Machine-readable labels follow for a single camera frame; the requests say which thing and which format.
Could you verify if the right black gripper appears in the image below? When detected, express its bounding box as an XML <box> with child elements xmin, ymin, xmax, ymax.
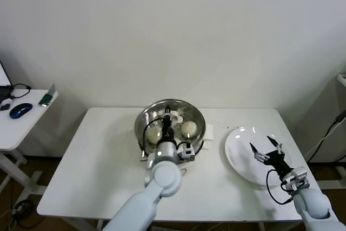
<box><xmin>249</xmin><ymin>135</ymin><xmax>292</xmax><ymax>179</ymax></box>

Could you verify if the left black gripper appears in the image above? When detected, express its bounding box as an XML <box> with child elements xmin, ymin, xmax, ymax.
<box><xmin>161</xmin><ymin>105</ymin><xmax>175</xmax><ymax>142</ymax></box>

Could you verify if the round glass pot lid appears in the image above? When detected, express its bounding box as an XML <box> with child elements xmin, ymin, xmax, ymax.
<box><xmin>134</xmin><ymin>98</ymin><xmax>206</xmax><ymax>159</ymax></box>

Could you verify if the white steamed baozi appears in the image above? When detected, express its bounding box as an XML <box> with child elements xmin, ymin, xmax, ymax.
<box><xmin>180</xmin><ymin>121</ymin><xmax>197</xmax><ymax>138</ymax></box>
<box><xmin>145</xmin><ymin>128</ymin><xmax>163</xmax><ymax>144</ymax></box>

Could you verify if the stainless steel steamer basket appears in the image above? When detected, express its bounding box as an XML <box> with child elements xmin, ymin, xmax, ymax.
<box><xmin>136</xmin><ymin>122</ymin><xmax>207</xmax><ymax>163</ymax></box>

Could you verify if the white round plate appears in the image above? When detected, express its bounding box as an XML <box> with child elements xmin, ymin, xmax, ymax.
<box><xmin>224</xmin><ymin>127</ymin><xmax>292</xmax><ymax>187</ymax></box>

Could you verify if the white electric cooking pot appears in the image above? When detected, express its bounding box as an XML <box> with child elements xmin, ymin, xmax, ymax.
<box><xmin>139</xmin><ymin>124</ymin><xmax>215</xmax><ymax>177</ymax></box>

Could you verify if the green and silver stand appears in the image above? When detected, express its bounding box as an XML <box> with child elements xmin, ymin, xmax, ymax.
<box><xmin>38</xmin><ymin>83</ymin><xmax>56</xmax><ymax>107</ymax></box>

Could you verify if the white side desk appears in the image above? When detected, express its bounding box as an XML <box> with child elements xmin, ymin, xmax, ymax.
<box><xmin>0</xmin><ymin>89</ymin><xmax>59</xmax><ymax>202</ymax></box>

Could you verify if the blue computer mouse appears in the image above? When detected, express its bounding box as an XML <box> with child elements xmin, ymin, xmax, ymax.
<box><xmin>9</xmin><ymin>102</ymin><xmax>34</xmax><ymax>120</ymax></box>

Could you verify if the black laptop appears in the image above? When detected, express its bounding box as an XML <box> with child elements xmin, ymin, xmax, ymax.
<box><xmin>0</xmin><ymin>58</ymin><xmax>14</xmax><ymax>102</ymax></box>

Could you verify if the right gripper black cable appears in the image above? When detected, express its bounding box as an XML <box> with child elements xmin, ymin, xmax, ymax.
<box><xmin>266</xmin><ymin>168</ymin><xmax>294</xmax><ymax>205</ymax></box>

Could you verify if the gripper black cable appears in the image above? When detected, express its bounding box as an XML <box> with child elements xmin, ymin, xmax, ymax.
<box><xmin>142</xmin><ymin>118</ymin><xmax>164</xmax><ymax>156</ymax></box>
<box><xmin>266</xmin><ymin>168</ymin><xmax>294</xmax><ymax>205</ymax></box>

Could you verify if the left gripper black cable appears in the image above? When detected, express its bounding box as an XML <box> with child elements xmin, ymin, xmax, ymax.
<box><xmin>142</xmin><ymin>118</ymin><xmax>164</xmax><ymax>156</ymax></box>

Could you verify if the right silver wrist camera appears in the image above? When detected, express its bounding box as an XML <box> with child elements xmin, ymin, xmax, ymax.
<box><xmin>281</xmin><ymin>166</ymin><xmax>310</xmax><ymax>194</ymax></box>

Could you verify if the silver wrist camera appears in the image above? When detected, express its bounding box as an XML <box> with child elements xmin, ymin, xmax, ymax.
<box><xmin>281</xmin><ymin>166</ymin><xmax>310</xmax><ymax>194</ymax></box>
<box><xmin>177</xmin><ymin>143</ymin><xmax>196</xmax><ymax>163</ymax></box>

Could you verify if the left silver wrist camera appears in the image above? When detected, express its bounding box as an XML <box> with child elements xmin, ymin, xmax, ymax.
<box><xmin>177</xmin><ymin>143</ymin><xmax>196</xmax><ymax>163</ymax></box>

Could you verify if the thin black desk cable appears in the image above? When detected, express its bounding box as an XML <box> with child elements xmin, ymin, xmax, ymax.
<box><xmin>10</xmin><ymin>83</ymin><xmax>32</xmax><ymax>99</ymax></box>

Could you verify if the floor power strip with cables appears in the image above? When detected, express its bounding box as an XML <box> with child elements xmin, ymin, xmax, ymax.
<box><xmin>10</xmin><ymin>200</ymin><xmax>37</xmax><ymax>228</ymax></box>

